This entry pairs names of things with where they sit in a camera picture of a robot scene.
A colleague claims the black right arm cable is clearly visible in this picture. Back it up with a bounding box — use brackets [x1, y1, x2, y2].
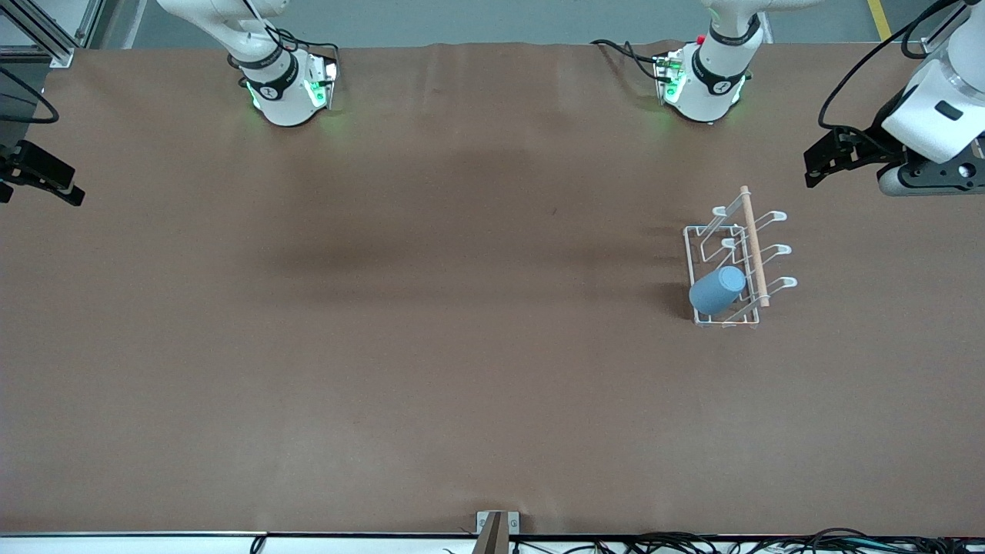
[0, 65, 61, 124]

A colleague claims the white wire cup rack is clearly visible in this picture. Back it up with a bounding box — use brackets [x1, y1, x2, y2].
[683, 185, 799, 329]

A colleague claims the black base cable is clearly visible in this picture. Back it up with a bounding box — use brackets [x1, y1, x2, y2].
[279, 25, 342, 64]
[590, 38, 664, 82]

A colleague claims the brown wooden post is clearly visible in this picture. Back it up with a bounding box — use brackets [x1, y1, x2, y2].
[472, 512, 510, 554]

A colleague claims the brown table mat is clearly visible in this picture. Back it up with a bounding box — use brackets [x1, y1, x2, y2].
[0, 40, 985, 537]

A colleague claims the black right base cable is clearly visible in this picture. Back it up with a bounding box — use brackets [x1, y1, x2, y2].
[279, 25, 342, 64]

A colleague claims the black left base cable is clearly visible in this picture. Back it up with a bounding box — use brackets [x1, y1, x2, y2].
[590, 38, 664, 82]

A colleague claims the blue plastic cup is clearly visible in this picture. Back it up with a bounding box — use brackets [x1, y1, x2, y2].
[689, 265, 747, 315]

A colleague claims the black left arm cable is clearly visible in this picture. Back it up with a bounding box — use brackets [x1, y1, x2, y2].
[817, 0, 963, 151]

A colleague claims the metal edge bracket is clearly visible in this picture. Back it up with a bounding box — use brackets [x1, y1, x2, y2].
[476, 510, 521, 537]

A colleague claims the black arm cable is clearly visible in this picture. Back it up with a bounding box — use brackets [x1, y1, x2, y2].
[0, 65, 61, 124]
[817, 0, 963, 151]

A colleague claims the black floor cable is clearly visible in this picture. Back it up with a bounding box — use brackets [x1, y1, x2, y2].
[616, 530, 697, 554]
[800, 526, 874, 554]

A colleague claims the aluminium frame profile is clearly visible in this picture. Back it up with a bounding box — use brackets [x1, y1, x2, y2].
[922, 0, 985, 61]
[0, 0, 105, 68]

